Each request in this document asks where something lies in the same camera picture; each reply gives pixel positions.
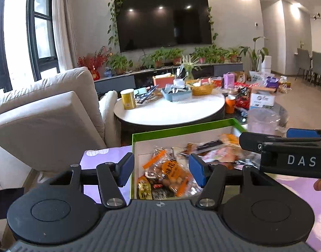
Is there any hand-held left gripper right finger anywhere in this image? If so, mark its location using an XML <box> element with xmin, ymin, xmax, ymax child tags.
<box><xmin>189</xmin><ymin>154</ymin><xmax>295</xmax><ymax>208</ymax></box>

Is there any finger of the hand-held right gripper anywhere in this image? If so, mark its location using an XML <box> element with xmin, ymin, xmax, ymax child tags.
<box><xmin>239</xmin><ymin>132</ymin><xmax>287</xmax><ymax>153</ymax></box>
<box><xmin>287</xmin><ymin>128</ymin><xmax>321</xmax><ymax>138</ymax></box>

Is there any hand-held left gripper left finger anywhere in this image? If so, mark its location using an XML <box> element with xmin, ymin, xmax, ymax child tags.
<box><xmin>26</xmin><ymin>152</ymin><xmax>135</xmax><ymax>208</ymax></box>

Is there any orange nut snack packet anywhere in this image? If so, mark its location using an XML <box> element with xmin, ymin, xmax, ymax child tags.
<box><xmin>143</xmin><ymin>160</ymin><xmax>195</xmax><ymax>197</ymax></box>

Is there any small orange snack packet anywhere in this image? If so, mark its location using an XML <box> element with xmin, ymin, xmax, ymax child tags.
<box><xmin>137</xmin><ymin>176</ymin><xmax>152</xmax><ymax>199</ymax></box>

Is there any black snack packet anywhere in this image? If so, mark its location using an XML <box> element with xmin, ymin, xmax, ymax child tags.
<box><xmin>195</xmin><ymin>140</ymin><xmax>225</xmax><ymax>152</ymax></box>

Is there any pink snack packet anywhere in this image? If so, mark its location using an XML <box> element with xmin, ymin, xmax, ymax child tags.
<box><xmin>203</xmin><ymin>147</ymin><xmax>238</xmax><ymax>164</ymax></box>

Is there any clear packet orange edge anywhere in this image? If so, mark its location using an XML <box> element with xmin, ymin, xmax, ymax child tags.
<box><xmin>143</xmin><ymin>148</ymin><xmax>167</xmax><ymax>170</ymax></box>

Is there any green cardboard box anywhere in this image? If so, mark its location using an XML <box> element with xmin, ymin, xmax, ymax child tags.
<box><xmin>130</xmin><ymin>118</ymin><xmax>249</xmax><ymax>200</ymax></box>

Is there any person's right hand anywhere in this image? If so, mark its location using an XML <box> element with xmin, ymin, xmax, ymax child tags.
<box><xmin>313</xmin><ymin>179</ymin><xmax>321</xmax><ymax>242</ymax></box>

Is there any clear glass mug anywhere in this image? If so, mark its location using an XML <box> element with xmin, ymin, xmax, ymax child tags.
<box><xmin>248</xmin><ymin>108</ymin><xmax>280</xmax><ymax>137</ymax></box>

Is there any purple floral tablecloth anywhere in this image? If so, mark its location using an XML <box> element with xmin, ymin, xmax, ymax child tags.
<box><xmin>79</xmin><ymin>146</ymin><xmax>321</xmax><ymax>250</ymax></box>

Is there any blue white carton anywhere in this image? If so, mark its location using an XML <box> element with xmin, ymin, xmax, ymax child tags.
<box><xmin>250</xmin><ymin>91</ymin><xmax>276</xmax><ymax>111</ymax></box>

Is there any orange cup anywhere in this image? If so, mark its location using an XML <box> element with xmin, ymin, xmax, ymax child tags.
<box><xmin>226</xmin><ymin>96</ymin><xmax>237</xmax><ymax>114</ymax></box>

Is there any red snack bag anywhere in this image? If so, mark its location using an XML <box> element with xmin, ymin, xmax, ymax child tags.
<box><xmin>234</xmin><ymin>83</ymin><xmax>255</xmax><ymax>109</ymax></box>

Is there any white cushion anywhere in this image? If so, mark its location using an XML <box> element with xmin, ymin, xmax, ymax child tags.
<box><xmin>99</xmin><ymin>91</ymin><xmax>119</xmax><ymax>140</ymax></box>

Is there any white round coffee table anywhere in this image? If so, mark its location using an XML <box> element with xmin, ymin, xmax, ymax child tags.
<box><xmin>114</xmin><ymin>89</ymin><xmax>226</xmax><ymax>133</ymax></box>

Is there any purple gift box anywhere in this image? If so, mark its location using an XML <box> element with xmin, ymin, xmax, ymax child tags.
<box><xmin>224</xmin><ymin>73</ymin><xmax>235</xmax><ymax>88</ymax></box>

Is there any grey dining chair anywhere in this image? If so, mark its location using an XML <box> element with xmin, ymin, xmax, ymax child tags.
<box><xmin>311</xmin><ymin>51</ymin><xmax>321</xmax><ymax>84</ymax></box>
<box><xmin>297</xmin><ymin>48</ymin><xmax>312</xmax><ymax>78</ymax></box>

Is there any yellow canister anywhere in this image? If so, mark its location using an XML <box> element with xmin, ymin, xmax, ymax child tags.
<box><xmin>121</xmin><ymin>89</ymin><xmax>137</xmax><ymax>110</ymax></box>

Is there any wicker basket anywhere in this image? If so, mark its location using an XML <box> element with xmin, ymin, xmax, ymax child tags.
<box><xmin>189</xmin><ymin>80</ymin><xmax>215</xmax><ymax>96</ymax></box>

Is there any blue organizer tray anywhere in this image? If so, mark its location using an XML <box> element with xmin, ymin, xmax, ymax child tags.
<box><xmin>161</xmin><ymin>85</ymin><xmax>192</xmax><ymax>102</ymax></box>

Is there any tall leafy floor plant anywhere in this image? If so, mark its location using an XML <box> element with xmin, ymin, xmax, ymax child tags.
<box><xmin>239</xmin><ymin>37</ymin><xmax>268</xmax><ymax>71</ymax></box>

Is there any grey television cabinet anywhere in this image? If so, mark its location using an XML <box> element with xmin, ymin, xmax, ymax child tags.
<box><xmin>94</xmin><ymin>62</ymin><xmax>243</xmax><ymax>90</ymax></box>

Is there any orange storage box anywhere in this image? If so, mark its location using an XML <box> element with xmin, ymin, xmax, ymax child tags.
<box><xmin>153</xmin><ymin>75</ymin><xmax>176</xmax><ymax>88</ymax></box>

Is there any beige sofa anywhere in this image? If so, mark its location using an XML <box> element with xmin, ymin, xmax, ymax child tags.
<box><xmin>0</xmin><ymin>67</ymin><xmax>119</xmax><ymax>174</ymax></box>

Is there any spider plant in vase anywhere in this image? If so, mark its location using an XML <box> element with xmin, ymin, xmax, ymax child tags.
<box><xmin>180</xmin><ymin>55</ymin><xmax>201</xmax><ymax>80</ymax></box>

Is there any red flower arrangement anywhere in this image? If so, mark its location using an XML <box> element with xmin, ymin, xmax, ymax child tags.
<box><xmin>77</xmin><ymin>48</ymin><xmax>111</xmax><ymax>81</ymax></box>

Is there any row of potted green plants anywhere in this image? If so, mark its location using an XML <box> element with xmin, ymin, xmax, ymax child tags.
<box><xmin>107</xmin><ymin>46</ymin><xmax>243</xmax><ymax>75</ymax></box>

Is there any trailing ivy vine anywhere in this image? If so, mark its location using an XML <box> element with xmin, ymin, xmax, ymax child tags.
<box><xmin>107</xmin><ymin>0</ymin><xmax>219</xmax><ymax>48</ymax></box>

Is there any beige curtain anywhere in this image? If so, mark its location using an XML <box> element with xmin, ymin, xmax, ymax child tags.
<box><xmin>53</xmin><ymin>0</ymin><xmax>78</xmax><ymax>70</ymax></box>

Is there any narrow black framed window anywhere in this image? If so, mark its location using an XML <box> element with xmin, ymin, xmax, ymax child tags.
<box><xmin>26</xmin><ymin>0</ymin><xmax>58</xmax><ymax>82</ymax></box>

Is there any wide black framed window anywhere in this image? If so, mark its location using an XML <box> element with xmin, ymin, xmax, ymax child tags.
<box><xmin>0</xmin><ymin>0</ymin><xmax>12</xmax><ymax>92</ymax></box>

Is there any wall television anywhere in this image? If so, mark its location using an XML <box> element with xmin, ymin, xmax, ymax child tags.
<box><xmin>114</xmin><ymin>0</ymin><xmax>212</xmax><ymax>53</ymax></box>

